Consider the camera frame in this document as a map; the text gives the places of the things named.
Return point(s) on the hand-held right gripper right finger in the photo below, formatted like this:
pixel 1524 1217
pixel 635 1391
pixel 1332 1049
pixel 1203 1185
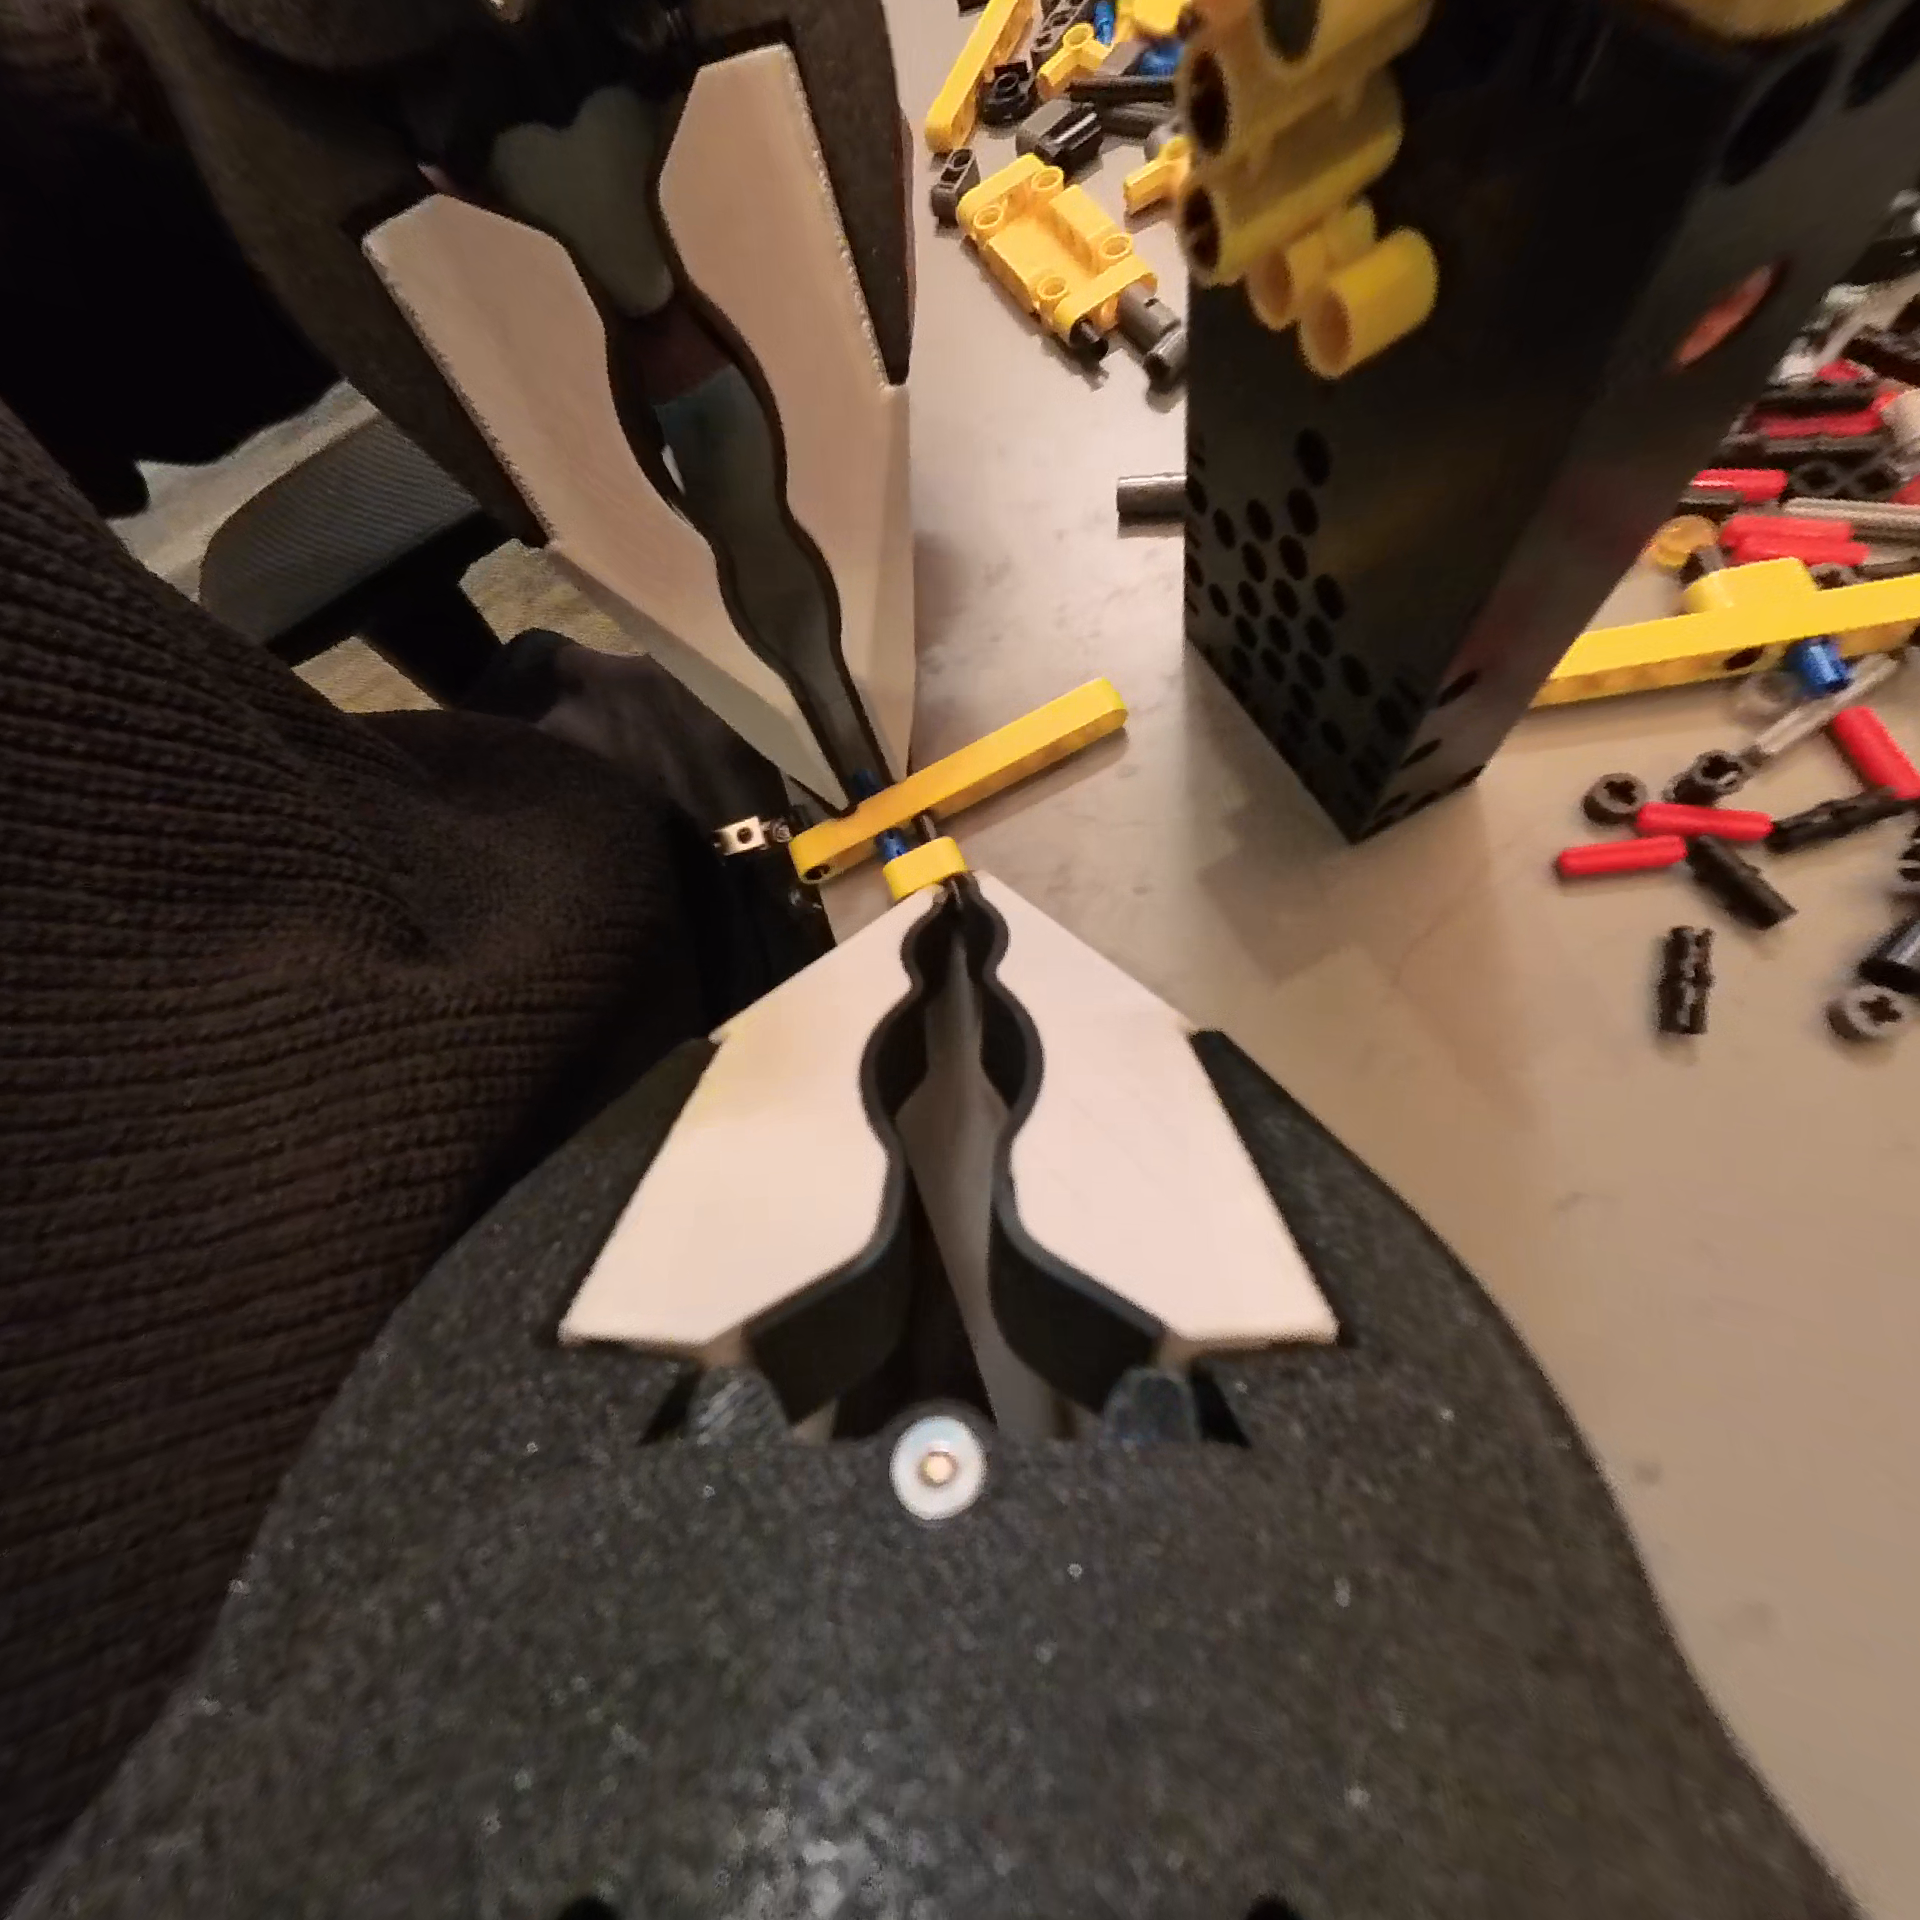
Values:
pixel 1172 1185

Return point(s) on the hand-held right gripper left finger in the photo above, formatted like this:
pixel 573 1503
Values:
pixel 734 1185

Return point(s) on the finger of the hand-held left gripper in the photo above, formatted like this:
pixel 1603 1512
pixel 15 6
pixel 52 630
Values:
pixel 556 450
pixel 796 301

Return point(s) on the small yellow connector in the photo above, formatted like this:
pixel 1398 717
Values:
pixel 922 866

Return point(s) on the blue connector pin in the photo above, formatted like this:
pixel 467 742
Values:
pixel 867 788

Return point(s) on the long yellow beam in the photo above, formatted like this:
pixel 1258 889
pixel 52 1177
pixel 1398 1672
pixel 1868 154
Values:
pixel 975 773

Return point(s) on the yellow toy brick assembly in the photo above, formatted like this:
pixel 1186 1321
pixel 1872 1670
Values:
pixel 1291 149

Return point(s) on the black rectangular block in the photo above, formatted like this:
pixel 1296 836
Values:
pixel 1424 524

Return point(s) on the grey elbow connector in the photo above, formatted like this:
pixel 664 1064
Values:
pixel 1156 330

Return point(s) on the black chair armrest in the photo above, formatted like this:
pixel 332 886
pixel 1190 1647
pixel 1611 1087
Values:
pixel 330 524

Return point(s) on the yellow rectangular panel brick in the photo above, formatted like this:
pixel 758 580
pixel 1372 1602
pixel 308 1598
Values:
pixel 1050 240

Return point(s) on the small metal buckle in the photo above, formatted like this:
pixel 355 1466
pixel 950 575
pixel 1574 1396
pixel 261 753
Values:
pixel 739 836

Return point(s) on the dark grey axle pin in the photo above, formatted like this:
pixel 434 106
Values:
pixel 1149 494

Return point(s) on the person's dark sweater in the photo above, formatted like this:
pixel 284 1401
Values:
pixel 300 1049

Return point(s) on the pile of black red pins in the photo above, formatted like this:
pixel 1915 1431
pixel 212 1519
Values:
pixel 1771 809

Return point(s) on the yellow angled beam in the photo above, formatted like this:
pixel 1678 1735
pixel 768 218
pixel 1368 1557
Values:
pixel 1725 615

